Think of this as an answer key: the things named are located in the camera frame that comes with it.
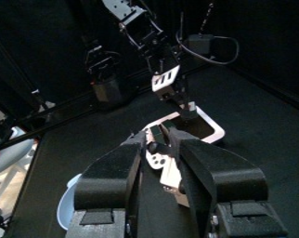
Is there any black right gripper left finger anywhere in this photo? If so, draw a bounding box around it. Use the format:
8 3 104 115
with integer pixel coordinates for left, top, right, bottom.
64 130 149 238

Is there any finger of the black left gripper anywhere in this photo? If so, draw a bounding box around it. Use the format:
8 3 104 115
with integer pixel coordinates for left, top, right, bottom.
179 100 201 121

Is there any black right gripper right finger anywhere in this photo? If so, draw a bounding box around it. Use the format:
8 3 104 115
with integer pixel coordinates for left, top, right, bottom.
167 127 289 238

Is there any dark green sushi piece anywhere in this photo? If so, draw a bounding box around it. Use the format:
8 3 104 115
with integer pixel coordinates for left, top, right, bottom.
149 125 169 141

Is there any white piece with two holes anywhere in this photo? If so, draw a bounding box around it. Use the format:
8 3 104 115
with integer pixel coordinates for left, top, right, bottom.
144 150 173 171

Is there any light blue bowl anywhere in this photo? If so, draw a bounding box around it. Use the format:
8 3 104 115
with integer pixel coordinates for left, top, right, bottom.
56 173 84 232

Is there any white rectangular plastic tray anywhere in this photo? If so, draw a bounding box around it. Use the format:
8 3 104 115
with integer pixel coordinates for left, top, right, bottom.
140 104 227 145

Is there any white rectangular block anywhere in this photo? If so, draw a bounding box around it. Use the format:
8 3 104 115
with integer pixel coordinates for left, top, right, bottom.
159 163 192 208

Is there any grey chair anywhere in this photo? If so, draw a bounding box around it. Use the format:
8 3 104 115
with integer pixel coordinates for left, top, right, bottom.
0 126 37 179

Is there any black camera cable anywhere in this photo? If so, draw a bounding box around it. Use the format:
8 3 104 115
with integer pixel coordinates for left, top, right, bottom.
175 29 240 66

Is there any black table edge frame rail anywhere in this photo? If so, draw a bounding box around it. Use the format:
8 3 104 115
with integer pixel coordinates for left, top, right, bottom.
0 60 212 153
231 65 299 112

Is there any black slanted frame pole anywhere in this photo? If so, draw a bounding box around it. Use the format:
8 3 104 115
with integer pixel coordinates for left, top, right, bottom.
0 29 49 110

